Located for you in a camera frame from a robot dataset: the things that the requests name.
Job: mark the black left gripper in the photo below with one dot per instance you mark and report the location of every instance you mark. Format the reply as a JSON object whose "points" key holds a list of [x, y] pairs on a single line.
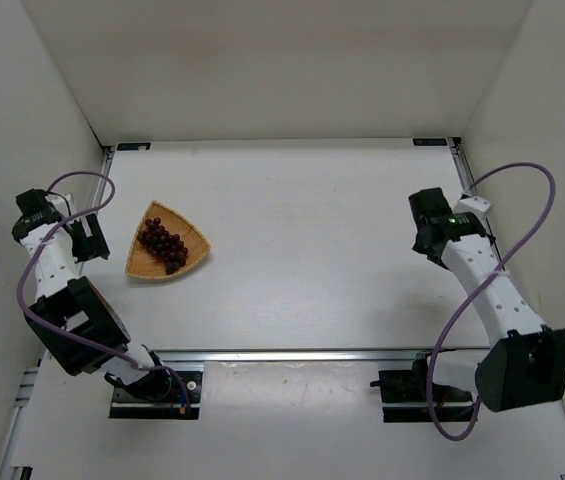
{"points": [[91, 240]]}

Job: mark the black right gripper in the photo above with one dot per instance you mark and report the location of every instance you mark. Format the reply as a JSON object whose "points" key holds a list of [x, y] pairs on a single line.
{"points": [[425, 240]]}

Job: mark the dark red fake grapes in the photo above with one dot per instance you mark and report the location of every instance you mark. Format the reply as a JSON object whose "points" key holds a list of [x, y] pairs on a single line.
{"points": [[167, 248]]}

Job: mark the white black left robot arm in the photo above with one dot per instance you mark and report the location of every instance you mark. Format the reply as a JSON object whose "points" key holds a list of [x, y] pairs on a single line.
{"points": [[70, 317]]}

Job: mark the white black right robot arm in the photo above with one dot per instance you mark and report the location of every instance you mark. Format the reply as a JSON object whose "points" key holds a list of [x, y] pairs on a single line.
{"points": [[525, 363]]}

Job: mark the woven bamboo fruit bowl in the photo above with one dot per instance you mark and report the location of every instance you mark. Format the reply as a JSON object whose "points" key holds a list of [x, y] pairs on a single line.
{"points": [[141, 265]]}

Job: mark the aluminium right side rail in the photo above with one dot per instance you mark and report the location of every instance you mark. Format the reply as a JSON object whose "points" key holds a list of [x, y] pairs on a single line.
{"points": [[461, 163]]}

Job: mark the aluminium rail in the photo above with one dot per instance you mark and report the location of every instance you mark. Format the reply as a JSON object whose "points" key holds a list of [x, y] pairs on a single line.
{"points": [[290, 355], [101, 186], [461, 163]]}

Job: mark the aluminium left side rail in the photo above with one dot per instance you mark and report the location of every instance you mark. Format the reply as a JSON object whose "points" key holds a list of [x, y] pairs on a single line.
{"points": [[101, 186]]}

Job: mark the black right corner bracket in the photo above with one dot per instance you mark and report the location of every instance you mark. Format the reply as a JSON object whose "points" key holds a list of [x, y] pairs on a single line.
{"points": [[429, 142]]}

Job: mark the black corner bracket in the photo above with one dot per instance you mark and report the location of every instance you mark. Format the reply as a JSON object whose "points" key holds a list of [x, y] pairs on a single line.
{"points": [[133, 146], [429, 142]]}

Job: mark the black left corner bracket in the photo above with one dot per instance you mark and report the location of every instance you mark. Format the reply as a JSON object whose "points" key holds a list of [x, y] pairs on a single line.
{"points": [[133, 146]]}

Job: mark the aluminium front rail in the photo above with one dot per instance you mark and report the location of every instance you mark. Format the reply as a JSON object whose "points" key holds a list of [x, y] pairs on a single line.
{"points": [[290, 355]]}

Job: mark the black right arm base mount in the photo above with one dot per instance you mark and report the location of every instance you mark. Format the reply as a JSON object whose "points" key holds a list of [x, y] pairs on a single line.
{"points": [[403, 396]]}

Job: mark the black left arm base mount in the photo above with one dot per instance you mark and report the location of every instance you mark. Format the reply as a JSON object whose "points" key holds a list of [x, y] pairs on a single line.
{"points": [[168, 406]]}

